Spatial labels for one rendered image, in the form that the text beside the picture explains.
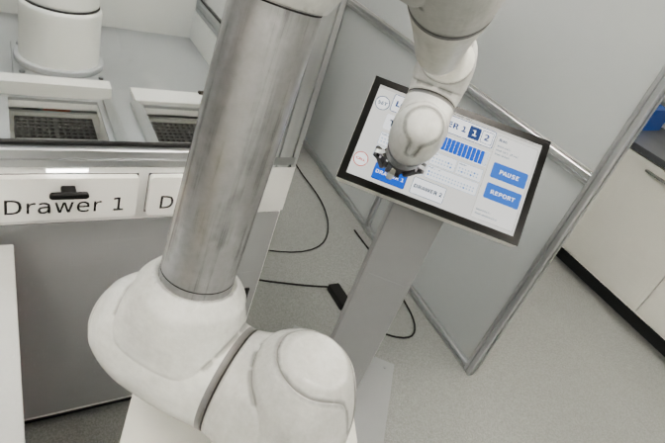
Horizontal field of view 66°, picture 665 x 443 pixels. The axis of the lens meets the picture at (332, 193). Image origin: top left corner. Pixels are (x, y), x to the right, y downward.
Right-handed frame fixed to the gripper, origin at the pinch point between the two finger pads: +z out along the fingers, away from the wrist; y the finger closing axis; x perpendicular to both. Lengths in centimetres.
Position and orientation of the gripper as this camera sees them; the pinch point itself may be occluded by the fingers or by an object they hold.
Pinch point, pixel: (391, 171)
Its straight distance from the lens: 134.8
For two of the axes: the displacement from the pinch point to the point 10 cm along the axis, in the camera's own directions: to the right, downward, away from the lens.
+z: -0.3, 1.7, 9.8
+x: -3.6, 9.2, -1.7
